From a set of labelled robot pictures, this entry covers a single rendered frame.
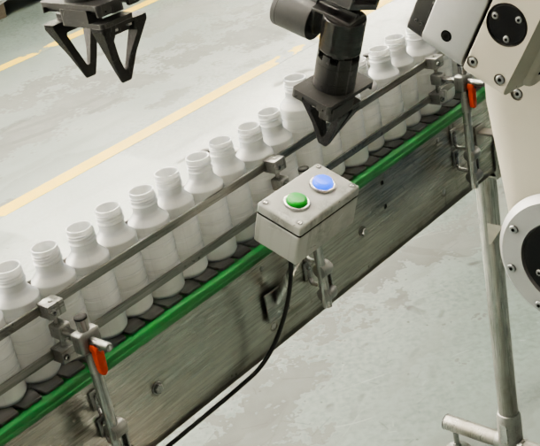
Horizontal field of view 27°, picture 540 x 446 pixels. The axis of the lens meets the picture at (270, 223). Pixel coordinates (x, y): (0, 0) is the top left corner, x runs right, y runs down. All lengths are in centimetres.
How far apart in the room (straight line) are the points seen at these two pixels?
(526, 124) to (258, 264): 69
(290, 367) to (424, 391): 41
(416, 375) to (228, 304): 148
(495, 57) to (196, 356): 87
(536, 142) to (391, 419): 189
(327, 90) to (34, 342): 50
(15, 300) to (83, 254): 12
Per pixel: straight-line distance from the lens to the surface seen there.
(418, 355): 318
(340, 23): 144
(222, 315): 167
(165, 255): 159
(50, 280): 148
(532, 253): 120
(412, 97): 202
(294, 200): 155
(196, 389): 167
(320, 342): 330
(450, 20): 92
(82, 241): 150
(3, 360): 145
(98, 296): 152
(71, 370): 152
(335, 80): 147
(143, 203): 156
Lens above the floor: 178
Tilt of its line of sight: 26 degrees down
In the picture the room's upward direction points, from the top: 11 degrees counter-clockwise
